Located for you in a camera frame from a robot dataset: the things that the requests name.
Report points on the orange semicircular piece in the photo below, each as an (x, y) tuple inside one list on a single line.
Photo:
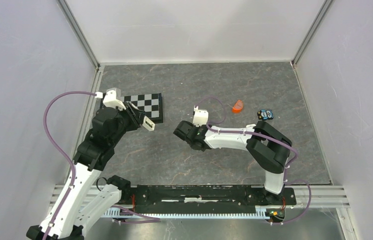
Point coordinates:
[(237, 107)]

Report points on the white slotted cable duct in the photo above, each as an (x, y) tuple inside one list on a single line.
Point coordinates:
[(115, 212)]

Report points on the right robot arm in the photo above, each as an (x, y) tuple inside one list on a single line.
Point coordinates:
[(269, 147)]

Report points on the white rectangular block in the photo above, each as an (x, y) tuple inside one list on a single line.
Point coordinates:
[(148, 124)]

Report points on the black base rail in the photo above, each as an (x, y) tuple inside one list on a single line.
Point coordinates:
[(203, 199)]

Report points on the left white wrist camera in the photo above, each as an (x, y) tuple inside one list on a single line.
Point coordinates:
[(111, 99)]

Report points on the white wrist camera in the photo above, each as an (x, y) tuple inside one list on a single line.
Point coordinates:
[(200, 116), (111, 99)]

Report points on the black white checkerboard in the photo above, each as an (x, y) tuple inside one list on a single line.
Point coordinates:
[(151, 103)]

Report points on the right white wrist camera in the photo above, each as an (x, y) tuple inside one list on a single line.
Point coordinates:
[(200, 116)]

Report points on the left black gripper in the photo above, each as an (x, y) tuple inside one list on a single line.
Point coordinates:
[(136, 115)]

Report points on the blue owl toy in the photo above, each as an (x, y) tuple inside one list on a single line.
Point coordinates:
[(265, 114)]

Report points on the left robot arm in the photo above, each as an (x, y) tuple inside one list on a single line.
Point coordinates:
[(67, 220)]

